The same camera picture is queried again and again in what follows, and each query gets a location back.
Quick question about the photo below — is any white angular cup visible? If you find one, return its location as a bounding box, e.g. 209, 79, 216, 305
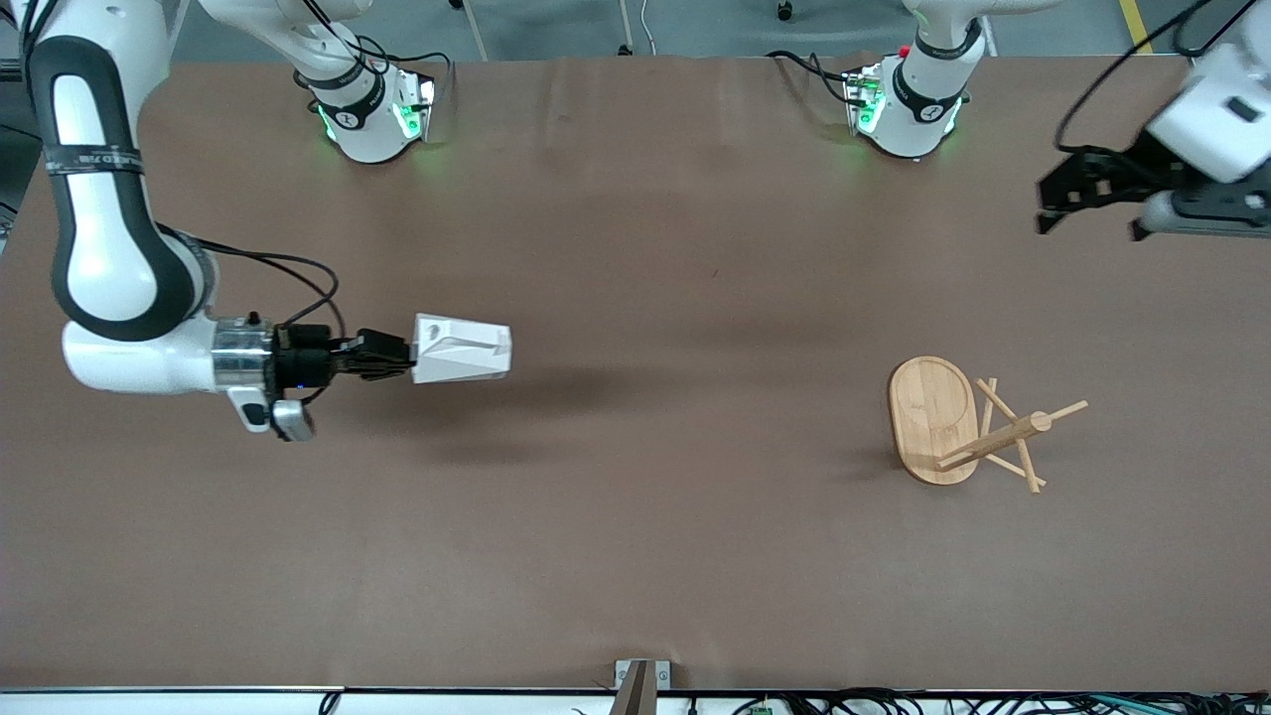
411, 314, 513, 385

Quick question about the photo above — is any wooden cup rack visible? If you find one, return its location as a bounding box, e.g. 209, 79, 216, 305
887, 356, 1089, 495

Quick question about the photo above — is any metal base connector plate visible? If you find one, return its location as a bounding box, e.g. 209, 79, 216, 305
395, 70, 438, 142
844, 65, 885, 135

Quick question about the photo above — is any brown table cover sheet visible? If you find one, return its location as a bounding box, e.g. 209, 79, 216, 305
0, 55, 1271, 693

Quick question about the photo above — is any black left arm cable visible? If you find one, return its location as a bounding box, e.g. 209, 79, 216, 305
1055, 0, 1217, 150

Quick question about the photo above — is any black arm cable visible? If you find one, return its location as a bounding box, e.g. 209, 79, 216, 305
159, 226, 344, 344
1055, 0, 1217, 150

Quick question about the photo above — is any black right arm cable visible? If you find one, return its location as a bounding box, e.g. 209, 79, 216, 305
159, 226, 344, 344

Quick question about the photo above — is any black base cable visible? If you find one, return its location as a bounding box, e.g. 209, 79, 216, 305
298, 0, 453, 95
767, 50, 855, 105

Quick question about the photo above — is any metal table edge bracket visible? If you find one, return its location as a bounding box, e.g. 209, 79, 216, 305
614, 659, 671, 715

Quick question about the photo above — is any black cable bundle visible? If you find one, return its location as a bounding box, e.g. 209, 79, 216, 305
735, 687, 1271, 715

